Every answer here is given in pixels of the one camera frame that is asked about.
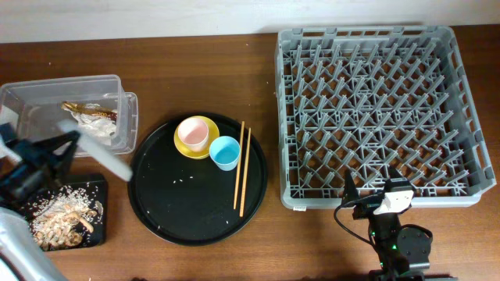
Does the food scraps and rice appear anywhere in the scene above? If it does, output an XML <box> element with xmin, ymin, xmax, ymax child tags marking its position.
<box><xmin>30</xmin><ymin>185</ymin><xmax>105</xmax><ymax>251</ymax></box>

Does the grey plate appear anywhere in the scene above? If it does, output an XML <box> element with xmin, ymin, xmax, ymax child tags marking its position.
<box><xmin>57</xmin><ymin>119</ymin><xmax>133</xmax><ymax>182</ymax></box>

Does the white tissue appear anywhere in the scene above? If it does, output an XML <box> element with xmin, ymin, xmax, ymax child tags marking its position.
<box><xmin>65</xmin><ymin>103</ymin><xmax>117</xmax><ymax>146</ymax></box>

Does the brown snack wrapper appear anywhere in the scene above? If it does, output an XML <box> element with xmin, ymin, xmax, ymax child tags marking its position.
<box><xmin>61</xmin><ymin>101</ymin><xmax>118</xmax><ymax>122</ymax></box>

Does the wooden chopstick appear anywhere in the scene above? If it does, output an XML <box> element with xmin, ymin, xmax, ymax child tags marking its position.
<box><xmin>239</xmin><ymin>128</ymin><xmax>252</xmax><ymax>218</ymax></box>
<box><xmin>233</xmin><ymin>121</ymin><xmax>245</xmax><ymax>210</ymax></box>

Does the blue cup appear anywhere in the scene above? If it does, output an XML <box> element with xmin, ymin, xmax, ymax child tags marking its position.
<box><xmin>209</xmin><ymin>136</ymin><xmax>241</xmax><ymax>172</ymax></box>

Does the yellow bowl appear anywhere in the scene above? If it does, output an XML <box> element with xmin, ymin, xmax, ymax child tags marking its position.
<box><xmin>173</xmin><ymin>116</ymin><xmax>220</xmax><ymax>160</ymax></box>

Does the pink cup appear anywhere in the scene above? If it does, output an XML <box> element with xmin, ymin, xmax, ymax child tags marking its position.
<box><xmin>177</xmin><ymin>117</ymin><xmax>209</xmax><ymax>152</ymax></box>

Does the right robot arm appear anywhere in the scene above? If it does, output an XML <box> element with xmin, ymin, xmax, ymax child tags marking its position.
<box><xmin>334</xmin><ymin>167</ymin><xmax>433</xmax><ymax>280</ymax></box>

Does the clear plastic waste bin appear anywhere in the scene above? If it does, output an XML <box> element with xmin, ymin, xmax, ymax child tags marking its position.
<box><xmin>1</xmin><ymin>74</ymin><xmax>138</xmax><ymax>155</ymax></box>

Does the grey dishwasher rack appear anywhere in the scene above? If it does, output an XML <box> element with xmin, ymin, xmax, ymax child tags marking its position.
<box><xmin>275</xmin><ymin>26</ymin><xmax>496</xmax><ymax>209</ymax></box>

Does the small white table label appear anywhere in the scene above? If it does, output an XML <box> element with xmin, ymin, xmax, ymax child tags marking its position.
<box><xmin>292</xmin><ymin>206</ymin><xmax>307</xmax><ymax>212</ymax></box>

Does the black rectangular food tray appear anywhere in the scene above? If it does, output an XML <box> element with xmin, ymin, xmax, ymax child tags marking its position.
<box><xmin>15</xmin><ymin>173</ymin><xmax>109</xmax><ymax>253</ymax></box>

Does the round black serving tray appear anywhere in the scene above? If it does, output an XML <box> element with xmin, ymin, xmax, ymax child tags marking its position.
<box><xmin>128</xmin><ymin>113</ymin><xmax>268</xmax><ymax>246</ymax></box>

